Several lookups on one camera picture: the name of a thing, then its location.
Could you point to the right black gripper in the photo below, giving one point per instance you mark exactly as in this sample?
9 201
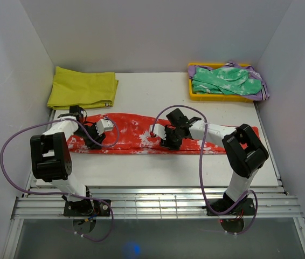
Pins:
167 144

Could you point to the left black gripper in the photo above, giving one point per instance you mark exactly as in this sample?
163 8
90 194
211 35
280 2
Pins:
96 136

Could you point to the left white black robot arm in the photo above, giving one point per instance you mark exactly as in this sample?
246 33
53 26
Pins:
51 159

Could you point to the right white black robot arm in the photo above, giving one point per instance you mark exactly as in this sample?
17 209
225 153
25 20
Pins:
243 148

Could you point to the folded yellow-green trousers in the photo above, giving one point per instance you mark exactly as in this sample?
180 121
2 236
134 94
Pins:
87 90

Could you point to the green tie-dye trousers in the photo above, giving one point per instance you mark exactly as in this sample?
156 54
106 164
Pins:
225 80

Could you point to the yellow plastic bin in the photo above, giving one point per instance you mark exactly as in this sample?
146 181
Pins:
213 97

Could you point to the purple striped garment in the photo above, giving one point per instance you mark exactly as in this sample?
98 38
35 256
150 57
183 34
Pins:
260 96

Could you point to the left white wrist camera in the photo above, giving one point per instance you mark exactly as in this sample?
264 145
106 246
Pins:
104 125

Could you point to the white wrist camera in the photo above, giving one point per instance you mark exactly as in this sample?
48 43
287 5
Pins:
158 130
104 125

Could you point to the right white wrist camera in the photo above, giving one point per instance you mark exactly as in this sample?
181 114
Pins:
158 130

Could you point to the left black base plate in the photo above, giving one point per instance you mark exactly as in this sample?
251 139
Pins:
101 209

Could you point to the aluminium rail frame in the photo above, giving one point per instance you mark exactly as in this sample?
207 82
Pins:
161 189

